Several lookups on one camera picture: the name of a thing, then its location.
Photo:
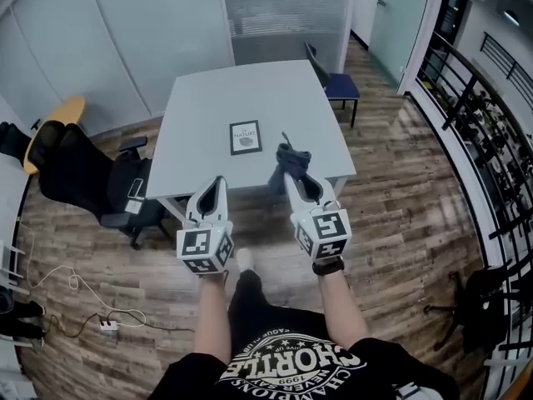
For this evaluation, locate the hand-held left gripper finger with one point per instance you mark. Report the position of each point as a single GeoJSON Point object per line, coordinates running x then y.
{"type": "Point", "coordinates": [194, 200]}
{"type": "Point", "coordinates": [224, 198]}

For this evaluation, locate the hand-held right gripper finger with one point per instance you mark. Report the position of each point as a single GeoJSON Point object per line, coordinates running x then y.
{"type": "Point", "coordinates": [295, 198]}
{"type": "Point", "coordinates": [332, 196]}

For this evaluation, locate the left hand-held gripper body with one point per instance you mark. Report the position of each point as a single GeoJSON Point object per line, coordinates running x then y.
{"type": "Point", "coordinates": [195, 244]}

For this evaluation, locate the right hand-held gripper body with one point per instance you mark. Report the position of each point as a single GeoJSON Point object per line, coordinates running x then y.
{"type": "Point", "coordinates": [329, 227]}

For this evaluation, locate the dark grey cloth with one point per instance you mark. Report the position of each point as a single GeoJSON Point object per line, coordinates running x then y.
{"type": "Point", "coordinates": [291, 161]}

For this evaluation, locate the black picture frame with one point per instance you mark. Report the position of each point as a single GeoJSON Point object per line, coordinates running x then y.
{"type": "Point", "coordinates": [245, 137]}

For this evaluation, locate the person's left forearm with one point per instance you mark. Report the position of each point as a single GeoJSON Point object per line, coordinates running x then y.
{"type": "Point", "coordinates": [213, 319]}

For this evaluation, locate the person's right forearm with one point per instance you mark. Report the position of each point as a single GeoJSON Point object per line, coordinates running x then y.
{"type": "Point", "coordinates": [341, 306]}

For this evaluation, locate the black wristwatch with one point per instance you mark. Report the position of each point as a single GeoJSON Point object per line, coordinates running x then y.
{"type": "Point", "coordinates": [328, 267]}

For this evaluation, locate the person's white shoe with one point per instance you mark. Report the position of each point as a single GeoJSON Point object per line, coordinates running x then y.
{"type": "Point", "coordinates": [245, 260]}

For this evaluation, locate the white paper tag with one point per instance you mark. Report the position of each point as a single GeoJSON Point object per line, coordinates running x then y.
{"type": "Point", "coordinates": [133, 206]}

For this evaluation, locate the person's black trouser leg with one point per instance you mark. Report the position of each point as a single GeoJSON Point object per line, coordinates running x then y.
{"type": "Point", "coordinates": [247, 298]}

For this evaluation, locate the blue seat chair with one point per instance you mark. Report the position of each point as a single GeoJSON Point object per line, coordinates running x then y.
{"type": "Point", "coordinates": [339, 86]}

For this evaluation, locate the black office chair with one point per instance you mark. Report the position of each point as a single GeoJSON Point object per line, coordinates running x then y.
{"type": "Point", "coordinates": [83, 169]}

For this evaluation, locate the white power strip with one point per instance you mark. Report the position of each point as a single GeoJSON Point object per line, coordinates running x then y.
{"type": "Point", "coordinates": [109, 326]}

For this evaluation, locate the black printed t-shirt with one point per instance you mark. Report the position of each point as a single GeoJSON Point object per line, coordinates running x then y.
{"type": "Point", "coordinates": [300, 369]}

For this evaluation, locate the yellow round board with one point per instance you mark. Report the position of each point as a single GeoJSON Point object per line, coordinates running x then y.
{"type": "Point", "coordinates": [68, 108]}

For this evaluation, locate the black swivel chair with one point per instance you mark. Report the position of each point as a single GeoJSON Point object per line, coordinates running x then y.
{"type": "Point", "coordinates": [479, 302]}

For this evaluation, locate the black metal railing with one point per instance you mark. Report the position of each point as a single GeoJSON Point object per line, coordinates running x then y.
{"type": "Point", "coordinates": [470, 94]}

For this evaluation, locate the green plants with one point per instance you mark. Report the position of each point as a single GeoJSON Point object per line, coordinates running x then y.
{"type": "Point", "coordinates": [495, 136]}

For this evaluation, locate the grey window blinds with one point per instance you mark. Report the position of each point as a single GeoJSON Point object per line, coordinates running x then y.
{"type": "Point", "coordinates": [287, 19]}

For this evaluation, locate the frosted glass door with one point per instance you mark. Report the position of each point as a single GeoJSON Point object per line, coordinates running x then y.
{"type": "Point", "coordinates": [395, 27]}

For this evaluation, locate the black shoes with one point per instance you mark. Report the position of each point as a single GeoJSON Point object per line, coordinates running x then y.
{"type": "Point", "coordinates": [25, 319]}

